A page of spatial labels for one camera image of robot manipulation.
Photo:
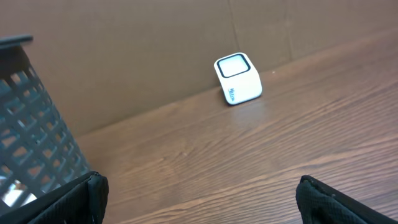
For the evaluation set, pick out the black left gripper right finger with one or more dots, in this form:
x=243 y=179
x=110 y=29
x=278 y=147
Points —
x=318 y=203

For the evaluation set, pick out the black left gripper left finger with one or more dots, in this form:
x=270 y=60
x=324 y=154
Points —
x=82 y=200

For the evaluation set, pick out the white barcode scanner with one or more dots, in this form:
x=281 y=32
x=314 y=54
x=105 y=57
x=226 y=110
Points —
x=239 y=79

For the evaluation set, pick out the grey plastic mesh basket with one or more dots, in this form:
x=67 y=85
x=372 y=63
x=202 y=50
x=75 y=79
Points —
x=38 y=152

